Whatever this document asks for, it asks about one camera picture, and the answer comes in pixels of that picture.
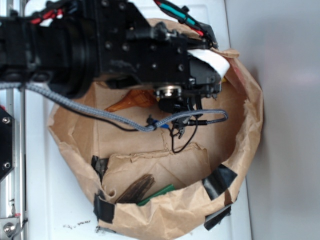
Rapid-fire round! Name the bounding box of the black tape rim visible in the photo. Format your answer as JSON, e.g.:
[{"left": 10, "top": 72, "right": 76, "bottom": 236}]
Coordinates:
[
  {"left": 91, "top": 155, "right": 109, "bottom": 182},
  {"left": 202, "top": 164, "right": 238, "bottom": 201}
]

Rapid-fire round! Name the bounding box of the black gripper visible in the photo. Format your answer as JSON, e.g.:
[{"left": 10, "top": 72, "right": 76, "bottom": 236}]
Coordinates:
[{"left": 96, "top": 0, "right": 230, "bottom": 98}]

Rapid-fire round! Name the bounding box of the thin black cable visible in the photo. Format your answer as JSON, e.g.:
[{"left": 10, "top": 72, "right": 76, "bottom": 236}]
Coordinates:
[{"left": 49, "top": 98, "right": 203, "bottom": 155}]

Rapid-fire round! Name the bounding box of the aluminium rail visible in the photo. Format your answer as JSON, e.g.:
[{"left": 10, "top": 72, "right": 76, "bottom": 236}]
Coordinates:
[{"left": 0, "top": 0, "right": 27, "bottom": 240}]

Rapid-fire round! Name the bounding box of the brown paper bag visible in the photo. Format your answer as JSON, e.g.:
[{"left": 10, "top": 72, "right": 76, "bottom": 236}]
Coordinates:
[{"left": 48, "top": 48, "right": 264, "bottom": 240}]

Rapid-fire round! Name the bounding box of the black tape left rim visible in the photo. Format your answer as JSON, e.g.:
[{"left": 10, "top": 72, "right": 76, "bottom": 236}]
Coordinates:
[{"left": 91, "top": 155, "right": 109, "bottom": 182}]

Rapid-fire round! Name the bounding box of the brown wood piece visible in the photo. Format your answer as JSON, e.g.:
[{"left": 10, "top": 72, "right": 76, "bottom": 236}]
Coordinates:
[{"left": 115, "top": 174, "right": 156, "bottom": 204}]

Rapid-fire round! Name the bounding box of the black tape left front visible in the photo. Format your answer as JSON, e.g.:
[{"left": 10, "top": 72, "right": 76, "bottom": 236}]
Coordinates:
[{"left": 93, "top": 190, "right": 115, "bottom": 224}]

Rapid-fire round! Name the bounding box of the black tape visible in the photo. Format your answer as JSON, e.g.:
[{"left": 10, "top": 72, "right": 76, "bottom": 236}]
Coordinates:
[
  {"left": 203, "top": 204, "right": 232, "bottom": 231},
  {"left": 93, "top": 190, "right": 115, "bottom": 224}
]

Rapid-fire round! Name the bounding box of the green block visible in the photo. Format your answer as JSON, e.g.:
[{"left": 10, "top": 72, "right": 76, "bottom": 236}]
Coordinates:
[{"left": 137, "top": 184, "right": 176, "bottom": 206}]

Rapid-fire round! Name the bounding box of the orange spiral seashell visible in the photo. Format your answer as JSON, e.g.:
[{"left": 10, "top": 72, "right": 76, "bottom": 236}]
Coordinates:
[{"left": 104, "top": 89, "right": 158, "bottom": 113}]

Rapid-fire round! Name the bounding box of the black tape right front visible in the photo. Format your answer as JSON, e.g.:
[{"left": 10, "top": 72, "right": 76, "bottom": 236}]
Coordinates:
[{"left": 203, "top": 204, "right": 232, "bottom": 231}]

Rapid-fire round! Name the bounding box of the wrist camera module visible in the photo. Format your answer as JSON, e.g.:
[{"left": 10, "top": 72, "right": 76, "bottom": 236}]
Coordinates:
[{"left": 154, "top": 85, "right": 203, "bottom": 114}]

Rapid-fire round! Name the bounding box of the black octagonal mount plate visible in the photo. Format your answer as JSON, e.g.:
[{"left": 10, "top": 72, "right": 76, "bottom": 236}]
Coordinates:
[{"left": 0, "top": 105, "right": 15, "bottom": 183}]

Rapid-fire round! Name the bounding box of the grey braided cable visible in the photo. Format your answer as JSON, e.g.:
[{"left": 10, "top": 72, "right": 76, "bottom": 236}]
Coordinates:
[{"left": 0, "top": 81, "right": 230, "bottom": 133}]

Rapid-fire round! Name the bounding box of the red green wire bundle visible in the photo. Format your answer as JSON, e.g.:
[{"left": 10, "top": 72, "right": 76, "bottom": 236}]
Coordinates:
[{"left": 153, "top": 0, "right": 216, "bottom": 48}]

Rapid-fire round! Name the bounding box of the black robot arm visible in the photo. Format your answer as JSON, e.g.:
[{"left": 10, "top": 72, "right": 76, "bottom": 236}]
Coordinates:
[{"left": 0, "top": 0, "right": 230, "bottom": 98}]

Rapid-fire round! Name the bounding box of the black tape right rim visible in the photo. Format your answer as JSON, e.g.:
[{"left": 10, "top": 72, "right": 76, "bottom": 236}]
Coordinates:
[{"left": 202, "top": 164, "right": 238, "bottom": 201}]

